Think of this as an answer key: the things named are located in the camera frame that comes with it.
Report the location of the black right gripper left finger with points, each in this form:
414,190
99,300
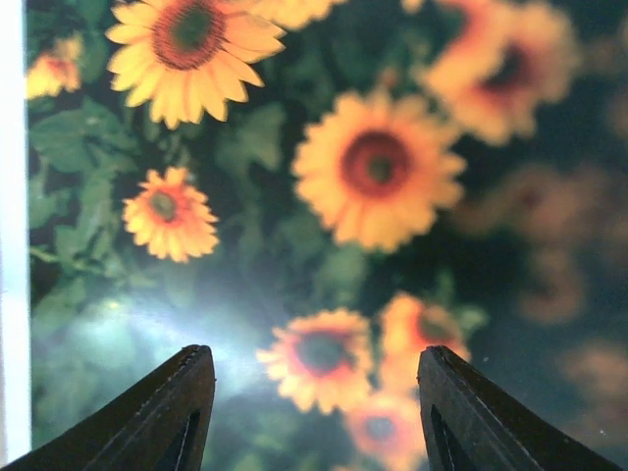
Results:
160,423

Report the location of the sunflower photo print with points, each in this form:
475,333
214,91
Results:
319,190

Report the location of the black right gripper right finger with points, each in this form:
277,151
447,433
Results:
470,423

